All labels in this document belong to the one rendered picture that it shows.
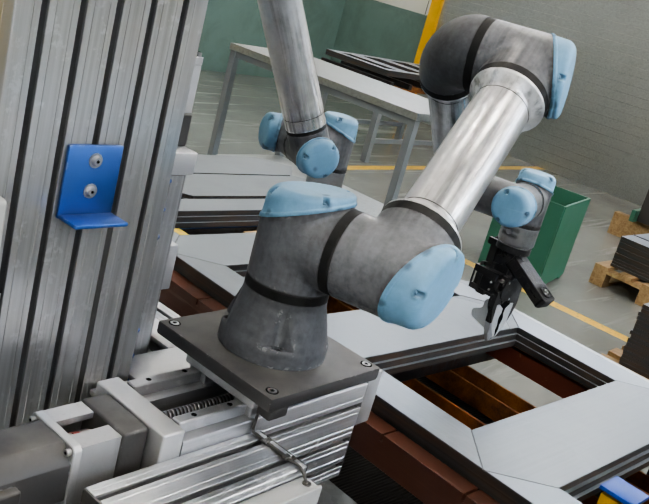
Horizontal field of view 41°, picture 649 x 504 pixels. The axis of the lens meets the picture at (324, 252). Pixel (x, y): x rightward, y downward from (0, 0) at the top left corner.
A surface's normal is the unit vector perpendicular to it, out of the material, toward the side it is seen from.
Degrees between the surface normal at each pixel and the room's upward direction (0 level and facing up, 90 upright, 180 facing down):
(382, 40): 90
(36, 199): 90
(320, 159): 90
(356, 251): 64
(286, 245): 90
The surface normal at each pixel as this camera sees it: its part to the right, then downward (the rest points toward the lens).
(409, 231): -0.01, -0.58
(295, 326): 0.36, 0.07
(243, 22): 0.73, 0.39
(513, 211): -0.45, 0.17
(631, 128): -0.64, 0.07
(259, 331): -0.18, -0.05
